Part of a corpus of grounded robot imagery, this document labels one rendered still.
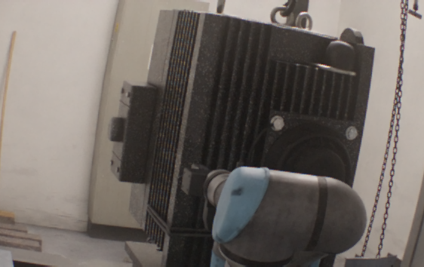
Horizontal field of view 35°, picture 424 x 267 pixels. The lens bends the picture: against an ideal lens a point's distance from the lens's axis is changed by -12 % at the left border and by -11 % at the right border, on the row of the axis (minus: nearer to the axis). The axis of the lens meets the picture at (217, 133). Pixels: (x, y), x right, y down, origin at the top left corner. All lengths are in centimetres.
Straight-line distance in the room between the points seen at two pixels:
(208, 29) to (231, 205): 77
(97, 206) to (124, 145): 299
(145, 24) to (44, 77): 81
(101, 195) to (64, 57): 100
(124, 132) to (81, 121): 307
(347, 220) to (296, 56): 92
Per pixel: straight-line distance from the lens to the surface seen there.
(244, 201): 102
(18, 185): 512
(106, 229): 514
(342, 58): 188
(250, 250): 105
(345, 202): 105
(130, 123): 199
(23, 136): 504
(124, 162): 201
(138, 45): 484
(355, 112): 191
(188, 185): 153
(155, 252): 217
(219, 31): 175
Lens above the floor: 157
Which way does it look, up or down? 8 degrees down
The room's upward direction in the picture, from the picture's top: 9 degrees clockwise
